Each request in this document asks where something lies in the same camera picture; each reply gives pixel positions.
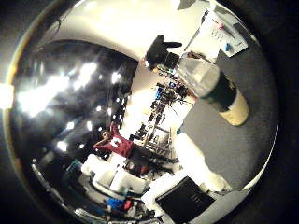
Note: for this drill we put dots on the spray bottle with dark label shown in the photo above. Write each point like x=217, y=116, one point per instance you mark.
x=215, y=87

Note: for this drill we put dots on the person in red shirt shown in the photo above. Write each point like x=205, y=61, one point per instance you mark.
x=116, y=143

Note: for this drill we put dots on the white printed paper sheet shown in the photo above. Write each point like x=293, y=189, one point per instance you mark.
x=218, y=34

